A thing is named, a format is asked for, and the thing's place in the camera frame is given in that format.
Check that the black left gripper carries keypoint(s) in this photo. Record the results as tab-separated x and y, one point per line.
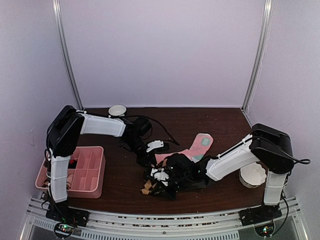
149	157

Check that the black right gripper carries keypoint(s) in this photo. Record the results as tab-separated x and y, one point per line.
162	191

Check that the brown beige argyle sock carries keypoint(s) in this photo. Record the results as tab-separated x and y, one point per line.
149	182

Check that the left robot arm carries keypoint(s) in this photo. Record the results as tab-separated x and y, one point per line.
70	129

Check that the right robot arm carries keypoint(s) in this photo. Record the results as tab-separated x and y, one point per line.
263	144

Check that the pink sock with teal patches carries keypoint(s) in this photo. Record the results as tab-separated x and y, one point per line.
200	146

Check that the dark blue white bowl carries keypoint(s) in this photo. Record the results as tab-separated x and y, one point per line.
117	111

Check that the pink plastic organizer tray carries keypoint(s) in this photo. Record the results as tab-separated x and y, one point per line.
79	175

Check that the white paper-lined bowl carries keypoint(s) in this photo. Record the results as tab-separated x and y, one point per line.
252	175

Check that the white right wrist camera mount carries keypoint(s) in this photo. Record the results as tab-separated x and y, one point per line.
160	175

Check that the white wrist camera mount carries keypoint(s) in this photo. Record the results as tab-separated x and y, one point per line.
153	145
160	175

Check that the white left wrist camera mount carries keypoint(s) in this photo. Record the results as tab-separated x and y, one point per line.
153	145

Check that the aluminium front rail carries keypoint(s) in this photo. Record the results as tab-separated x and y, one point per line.
219	225

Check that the grey aluminium frame post left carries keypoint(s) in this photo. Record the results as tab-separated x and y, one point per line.
65	53

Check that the grey aluminium frame post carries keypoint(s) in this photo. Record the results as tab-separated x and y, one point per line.
65	53
257	65

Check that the grey aluminium frame post right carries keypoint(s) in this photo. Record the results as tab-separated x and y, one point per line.
257	65

